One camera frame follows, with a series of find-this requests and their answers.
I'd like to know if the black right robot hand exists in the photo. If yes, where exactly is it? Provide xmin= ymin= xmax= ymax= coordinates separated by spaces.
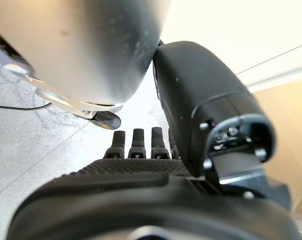
xmin=5 ymin=41 xmax=302 ymax=240

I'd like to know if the black floor cable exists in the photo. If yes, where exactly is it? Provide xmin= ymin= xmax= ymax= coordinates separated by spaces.
xmin=0 ymin=102 xmax=53 ymax=111

